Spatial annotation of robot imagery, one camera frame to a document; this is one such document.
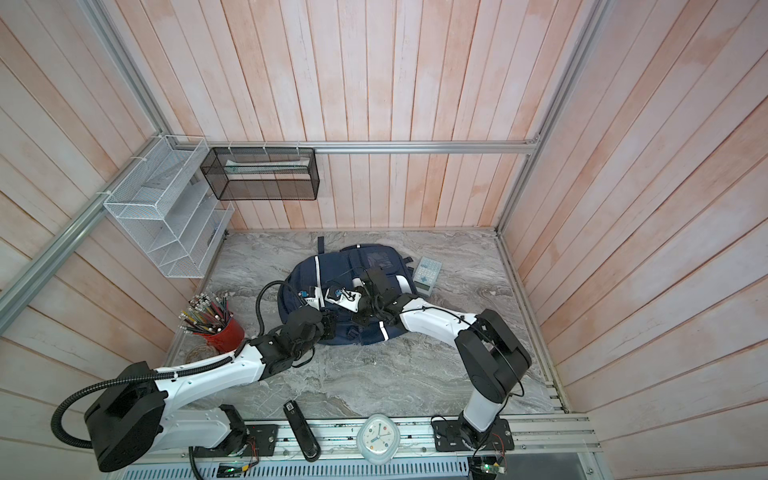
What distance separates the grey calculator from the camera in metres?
1.03

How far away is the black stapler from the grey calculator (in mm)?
506

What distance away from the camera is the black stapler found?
72 cm
